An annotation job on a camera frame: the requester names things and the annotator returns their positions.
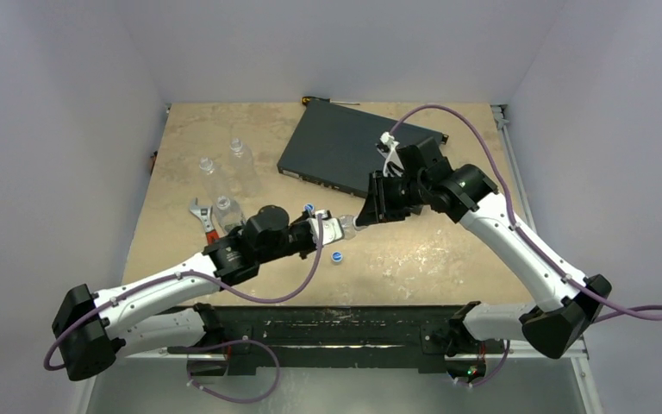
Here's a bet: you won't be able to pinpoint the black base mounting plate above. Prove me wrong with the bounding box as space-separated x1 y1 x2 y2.
165 304 527 377

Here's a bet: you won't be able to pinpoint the clear plastic bottle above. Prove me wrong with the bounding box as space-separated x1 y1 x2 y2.
322 216 359 245
199 157 232 204
212 196 246 234
229 138 261 196

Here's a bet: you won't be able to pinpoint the aluminium frame rail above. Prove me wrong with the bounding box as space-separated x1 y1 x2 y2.
502 336 589 360

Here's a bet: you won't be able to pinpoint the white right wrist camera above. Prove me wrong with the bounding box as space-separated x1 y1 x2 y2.
377 132 404 178

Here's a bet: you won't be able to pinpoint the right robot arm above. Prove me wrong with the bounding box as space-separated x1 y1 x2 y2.
353 133 612 359

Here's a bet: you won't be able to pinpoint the black flat electronics box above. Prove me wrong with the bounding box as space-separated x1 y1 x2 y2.
277 97 450 201

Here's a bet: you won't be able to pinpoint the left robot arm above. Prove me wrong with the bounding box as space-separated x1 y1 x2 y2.
43 205 345 381

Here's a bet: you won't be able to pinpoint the red handled adjustable wrench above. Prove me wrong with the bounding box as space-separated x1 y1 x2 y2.
189 198 220 245

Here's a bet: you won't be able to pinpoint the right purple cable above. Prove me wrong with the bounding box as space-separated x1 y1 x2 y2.
388 104 662 390

